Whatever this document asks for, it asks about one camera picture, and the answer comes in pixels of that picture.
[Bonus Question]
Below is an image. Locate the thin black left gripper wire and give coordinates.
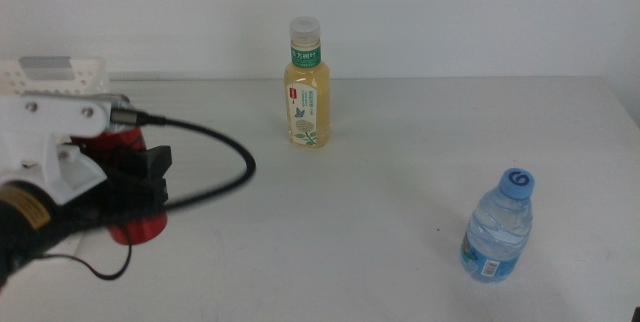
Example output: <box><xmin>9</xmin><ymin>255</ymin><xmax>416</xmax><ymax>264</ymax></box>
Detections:
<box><xmin>34</xmin><ymin>226</ymin><xmax>134</xmax><ymax>282</ymax></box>

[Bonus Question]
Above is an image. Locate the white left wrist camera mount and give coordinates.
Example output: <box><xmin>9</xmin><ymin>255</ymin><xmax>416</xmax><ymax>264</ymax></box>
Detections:
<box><xmin>0</xmin><ymin>92</ymin><xmax>132</xmax><ymax>207</ymax></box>

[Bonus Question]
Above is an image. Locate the white perforated plastic basket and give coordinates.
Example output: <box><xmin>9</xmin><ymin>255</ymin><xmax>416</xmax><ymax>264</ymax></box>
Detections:
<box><xmin>0</xmin><ymin>55</ymin><xmax>112</xmax><ymax>259</ymax></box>

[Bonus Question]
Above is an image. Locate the red aluminium drink can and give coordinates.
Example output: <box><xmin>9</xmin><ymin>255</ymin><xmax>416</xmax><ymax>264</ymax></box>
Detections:
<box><xmin>69</xmin><ymin>126</ymin><xmax>169</xmax><ymax>246</ymax></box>

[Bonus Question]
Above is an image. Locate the thick braided left camera cable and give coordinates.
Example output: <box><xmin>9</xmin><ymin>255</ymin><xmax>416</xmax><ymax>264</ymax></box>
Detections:
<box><xmin>109</xmin><ymin>108</ymin><xmax>257</xmax><ymax>212</ymax></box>

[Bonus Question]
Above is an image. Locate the yellow tea bottle green label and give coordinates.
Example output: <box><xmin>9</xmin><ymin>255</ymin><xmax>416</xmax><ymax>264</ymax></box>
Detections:
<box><xmin>283</xmin><ymin>15</ymin><xmax>332</xmax><ymax>150</ymax></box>

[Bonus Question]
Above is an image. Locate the clear water bottle blue cap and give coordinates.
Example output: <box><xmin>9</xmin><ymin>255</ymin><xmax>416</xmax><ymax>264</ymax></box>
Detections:
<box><xmin>459</xmin><ymin>167</ymin><xmax>536</xmax><ymax>284</ymax></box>

